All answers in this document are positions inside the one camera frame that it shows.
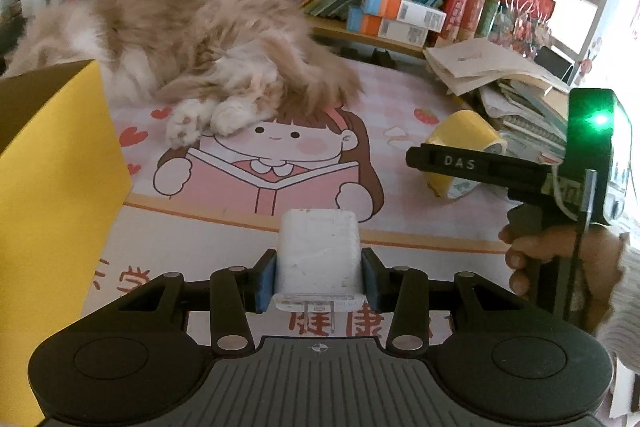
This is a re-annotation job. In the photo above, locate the large white charger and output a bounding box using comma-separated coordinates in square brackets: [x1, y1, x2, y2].
[272, 209, 364, 336]

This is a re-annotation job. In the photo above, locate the person right hand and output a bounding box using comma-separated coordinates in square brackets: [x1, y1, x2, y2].
[499, 225, 626, 332]

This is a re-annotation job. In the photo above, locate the pink cartoon table mat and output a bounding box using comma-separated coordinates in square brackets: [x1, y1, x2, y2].
[85, 63, 509, 312]

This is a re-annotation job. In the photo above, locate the stack of notebooks and papers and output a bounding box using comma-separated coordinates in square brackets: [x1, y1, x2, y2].
[424, 39, 570, 164]

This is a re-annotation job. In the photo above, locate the yellow tape roll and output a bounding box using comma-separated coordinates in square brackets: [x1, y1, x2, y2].
[422, 108, 509, 200]

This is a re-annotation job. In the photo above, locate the yellow cardboard box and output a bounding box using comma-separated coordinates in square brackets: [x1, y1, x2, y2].
[0, 62, 131, 426]

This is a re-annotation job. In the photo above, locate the orange and white cat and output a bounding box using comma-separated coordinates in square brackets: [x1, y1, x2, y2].
[6, 0, 362, 148]

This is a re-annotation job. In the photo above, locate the lower orange white box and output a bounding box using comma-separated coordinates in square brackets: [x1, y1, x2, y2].
[346, 6, 428, 48]

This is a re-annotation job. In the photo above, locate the orange white box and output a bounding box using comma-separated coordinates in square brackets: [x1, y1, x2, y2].
[346, 6, 428, 48]
[361, 0, 446, 32]

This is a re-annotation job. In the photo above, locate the upper orange white box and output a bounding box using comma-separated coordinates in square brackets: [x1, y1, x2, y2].
[361, 0, 446, 32]

